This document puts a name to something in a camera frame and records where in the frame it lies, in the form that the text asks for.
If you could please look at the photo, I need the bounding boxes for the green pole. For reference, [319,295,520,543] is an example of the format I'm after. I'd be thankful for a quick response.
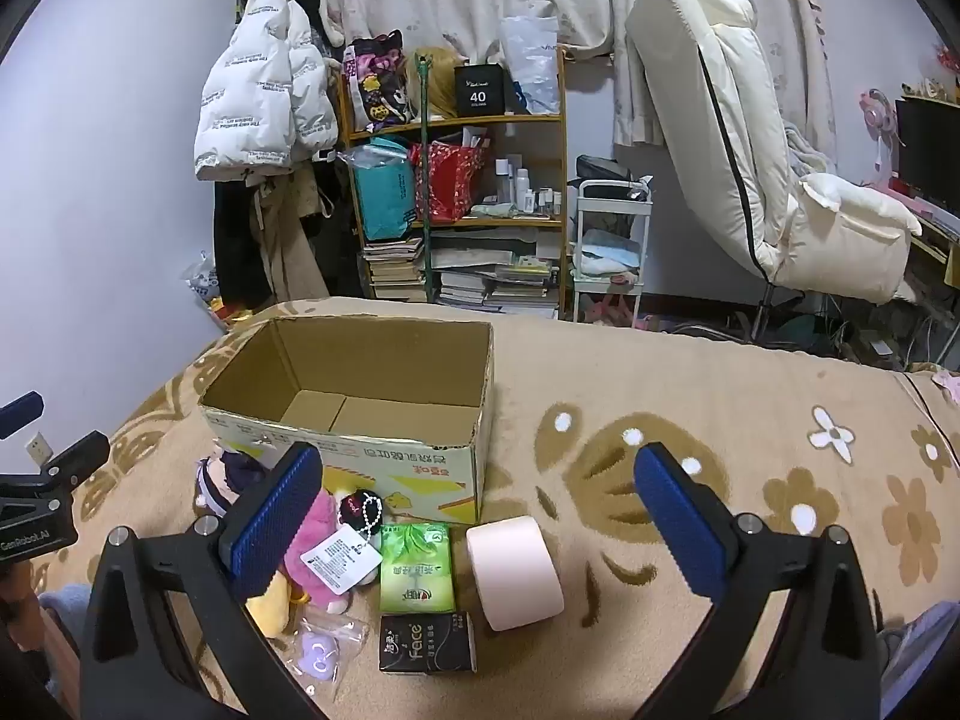
[412,52,440,305]

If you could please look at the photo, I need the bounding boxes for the colourful printed bag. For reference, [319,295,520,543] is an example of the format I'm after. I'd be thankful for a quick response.
[343,34,417,132]

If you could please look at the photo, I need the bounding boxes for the person's left forearm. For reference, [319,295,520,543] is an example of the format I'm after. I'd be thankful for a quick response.
[0,566,76,691]

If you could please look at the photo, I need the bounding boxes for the beige hanging coat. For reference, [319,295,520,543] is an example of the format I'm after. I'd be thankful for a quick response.
[251,165,332,302]

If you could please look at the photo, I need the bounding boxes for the purple toy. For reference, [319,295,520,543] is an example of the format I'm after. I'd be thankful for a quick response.
[281,607,368,698]

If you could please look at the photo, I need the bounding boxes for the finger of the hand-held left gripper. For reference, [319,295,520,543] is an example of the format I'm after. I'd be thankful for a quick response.
[0,390,45,441]
[43,430,112,490]

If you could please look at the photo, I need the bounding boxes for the small stack of books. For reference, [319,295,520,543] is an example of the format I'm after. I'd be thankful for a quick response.
[364,238,428,303]

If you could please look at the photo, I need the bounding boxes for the cream recliner chair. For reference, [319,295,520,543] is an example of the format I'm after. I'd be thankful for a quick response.
[626,0,923,308]

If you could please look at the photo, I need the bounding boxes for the plastic bag of clutter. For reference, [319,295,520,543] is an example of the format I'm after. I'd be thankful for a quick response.
[186,251,227,316]

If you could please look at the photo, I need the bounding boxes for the pink desk fan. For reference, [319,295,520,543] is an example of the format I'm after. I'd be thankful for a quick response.
[861,88,899,182]

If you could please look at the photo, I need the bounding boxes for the wooden shelf rack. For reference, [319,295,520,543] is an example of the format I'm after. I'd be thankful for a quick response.
[337,45,569,320]

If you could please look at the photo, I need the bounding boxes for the green carton box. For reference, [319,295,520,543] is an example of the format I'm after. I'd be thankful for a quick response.
[379,523,457,614]

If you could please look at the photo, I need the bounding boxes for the black hanging coat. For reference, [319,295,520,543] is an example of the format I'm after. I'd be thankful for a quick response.
[212,157,353,310]

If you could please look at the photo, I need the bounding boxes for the black box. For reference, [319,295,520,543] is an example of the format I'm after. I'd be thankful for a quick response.
[454,60,509,118]

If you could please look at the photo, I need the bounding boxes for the person's clothing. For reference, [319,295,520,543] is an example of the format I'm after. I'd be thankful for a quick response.
[877,604,960,720]

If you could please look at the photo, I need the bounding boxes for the black monitor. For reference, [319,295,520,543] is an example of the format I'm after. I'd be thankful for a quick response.
[896,96,960,194]

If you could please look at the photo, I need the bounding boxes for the white puffer jacket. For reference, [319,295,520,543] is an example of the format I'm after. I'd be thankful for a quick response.
[193,0,340,181]

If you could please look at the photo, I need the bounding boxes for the black plush keychain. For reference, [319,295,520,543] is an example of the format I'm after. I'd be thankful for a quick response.
[337,490,387,541]

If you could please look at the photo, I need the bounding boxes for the black tissue pack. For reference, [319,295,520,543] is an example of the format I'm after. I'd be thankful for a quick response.
[379,611,479,676]

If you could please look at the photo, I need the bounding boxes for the red bag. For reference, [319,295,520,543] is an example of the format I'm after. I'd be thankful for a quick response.
[411,139,488,224]

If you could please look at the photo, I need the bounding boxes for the small dark-haired plush doll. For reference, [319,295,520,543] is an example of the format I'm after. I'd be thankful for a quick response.
[195,446,267,517]

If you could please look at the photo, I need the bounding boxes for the teal bag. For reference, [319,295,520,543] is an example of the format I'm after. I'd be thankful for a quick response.
[352,139,416,241]

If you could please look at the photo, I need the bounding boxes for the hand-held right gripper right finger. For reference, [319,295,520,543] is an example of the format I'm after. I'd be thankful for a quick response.
[632,441,884,720]

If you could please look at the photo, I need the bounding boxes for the pink plush toy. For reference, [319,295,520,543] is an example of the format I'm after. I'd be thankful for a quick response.
[281,487,380,616]

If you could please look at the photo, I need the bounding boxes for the white trolley cart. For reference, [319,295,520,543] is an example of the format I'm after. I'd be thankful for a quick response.
[571,178,653,325]

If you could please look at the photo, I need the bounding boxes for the clear plastic bag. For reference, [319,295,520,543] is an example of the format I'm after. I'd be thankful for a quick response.
[501,15,562,115]

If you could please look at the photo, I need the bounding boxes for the row of cosmetic bottles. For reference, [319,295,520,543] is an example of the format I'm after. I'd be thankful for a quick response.
[491,154,563,215]

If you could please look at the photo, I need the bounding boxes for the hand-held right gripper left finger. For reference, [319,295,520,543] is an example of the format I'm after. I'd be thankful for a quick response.
[79,441,325,720]

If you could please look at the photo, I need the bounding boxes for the cardboard box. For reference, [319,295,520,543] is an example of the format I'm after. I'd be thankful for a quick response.
[196,317,496,526]

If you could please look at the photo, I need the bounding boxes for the pink toilet paper roll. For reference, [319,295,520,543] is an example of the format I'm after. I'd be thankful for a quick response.
[465,516,565,632]

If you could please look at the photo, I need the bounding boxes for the yellow plush toy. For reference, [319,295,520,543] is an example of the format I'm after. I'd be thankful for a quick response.
[244,570,312,638]

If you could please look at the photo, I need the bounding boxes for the large stack of books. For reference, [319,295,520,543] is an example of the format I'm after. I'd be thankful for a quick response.
[431,229,560,316]

